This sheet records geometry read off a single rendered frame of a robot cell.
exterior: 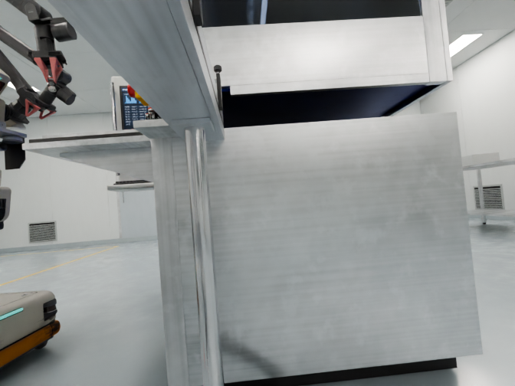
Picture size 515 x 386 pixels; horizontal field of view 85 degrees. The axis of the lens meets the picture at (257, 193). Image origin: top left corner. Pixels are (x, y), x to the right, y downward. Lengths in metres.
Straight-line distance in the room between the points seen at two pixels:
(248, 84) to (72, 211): 6.78
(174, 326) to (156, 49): 0.79
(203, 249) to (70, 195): 6.91
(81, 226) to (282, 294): 6.70
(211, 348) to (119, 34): 0.64
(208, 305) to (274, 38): 0.82
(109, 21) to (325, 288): 0.85
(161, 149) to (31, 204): 7.13
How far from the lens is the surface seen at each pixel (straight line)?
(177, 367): 1.05
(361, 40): 1.11
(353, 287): 1.00
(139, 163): 1.07
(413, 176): 1.05
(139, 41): 0.42
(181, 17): 0.37
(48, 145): 1.11
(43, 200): 7.85
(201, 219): 0.68
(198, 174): 0.69
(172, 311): 0.98
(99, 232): 7.25
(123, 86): 2.19
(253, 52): 1.02
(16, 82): 1.90
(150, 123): 0.83
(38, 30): 1.37
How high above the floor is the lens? 0.63
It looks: 2 degrees up
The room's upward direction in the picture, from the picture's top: 5 degrees counter-clockwise
